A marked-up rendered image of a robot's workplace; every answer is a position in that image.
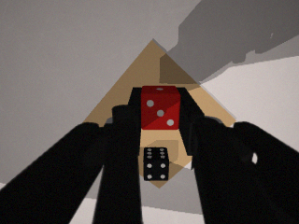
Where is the black die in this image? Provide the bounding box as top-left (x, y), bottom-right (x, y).
top-left (143, 147), bottom-right (169, 181)

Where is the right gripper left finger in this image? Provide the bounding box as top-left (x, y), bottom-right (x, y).
top-left (0, 88), bottom-right (144, 224)

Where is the tan flat mat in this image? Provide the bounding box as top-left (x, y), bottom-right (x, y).
top-left (82, 40), bottom-right (236, 188)

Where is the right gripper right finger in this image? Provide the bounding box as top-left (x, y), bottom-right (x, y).
top-left (177, 88), bottom-right (299, 224)

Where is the red die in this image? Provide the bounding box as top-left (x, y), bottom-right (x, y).
top-left (141, 86), bottom-right (180, 130)

